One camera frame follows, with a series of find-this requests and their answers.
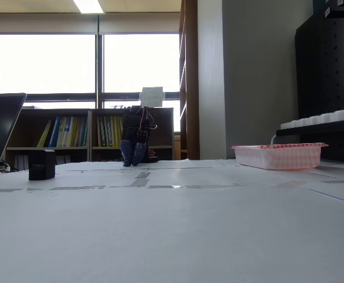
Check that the small black box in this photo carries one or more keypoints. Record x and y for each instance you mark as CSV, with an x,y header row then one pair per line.
x,y
42,165

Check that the white keyboard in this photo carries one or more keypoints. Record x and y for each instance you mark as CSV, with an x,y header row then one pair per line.
x,y
322,118

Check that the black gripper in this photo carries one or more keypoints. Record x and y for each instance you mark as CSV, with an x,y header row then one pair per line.
x,y
133,138

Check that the tall brown wooden shelf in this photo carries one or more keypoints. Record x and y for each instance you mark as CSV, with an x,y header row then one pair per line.
x,y
190,88

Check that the black monitor stand shelf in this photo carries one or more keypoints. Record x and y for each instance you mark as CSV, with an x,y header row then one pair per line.
x,y
316,127

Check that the black pegboard panel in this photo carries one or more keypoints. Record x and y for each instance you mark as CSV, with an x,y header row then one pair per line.
x,y
328,73

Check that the ceiling light panel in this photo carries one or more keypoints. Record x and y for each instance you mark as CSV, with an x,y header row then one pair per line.
x,y
88,6

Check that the white paper sign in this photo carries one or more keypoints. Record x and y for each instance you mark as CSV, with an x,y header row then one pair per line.
x,y
152,96

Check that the pink checkered tray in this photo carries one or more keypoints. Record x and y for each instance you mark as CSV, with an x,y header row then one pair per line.
x,y
281,156

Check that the row of blue yellow books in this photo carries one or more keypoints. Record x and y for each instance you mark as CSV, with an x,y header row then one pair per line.
x,y
70,132

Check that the beige roller blind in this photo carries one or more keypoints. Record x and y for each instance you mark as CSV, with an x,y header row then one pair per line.
x,y
139,23
42,24

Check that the leaning yellow book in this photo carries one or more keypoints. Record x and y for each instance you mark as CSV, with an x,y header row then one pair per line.
x,y
44,135

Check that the dark storage box with labels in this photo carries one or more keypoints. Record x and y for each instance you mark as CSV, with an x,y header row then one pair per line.
x,y
337,7

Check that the low wooden bookshelf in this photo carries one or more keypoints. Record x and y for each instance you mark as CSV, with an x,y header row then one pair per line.
x,y
165,129

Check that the grey tape strip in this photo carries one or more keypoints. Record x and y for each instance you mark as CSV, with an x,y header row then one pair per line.
x,y
77,187
0,190
137,182
195,186

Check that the white binders row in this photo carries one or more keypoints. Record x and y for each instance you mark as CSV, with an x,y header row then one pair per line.
x,y
21,162

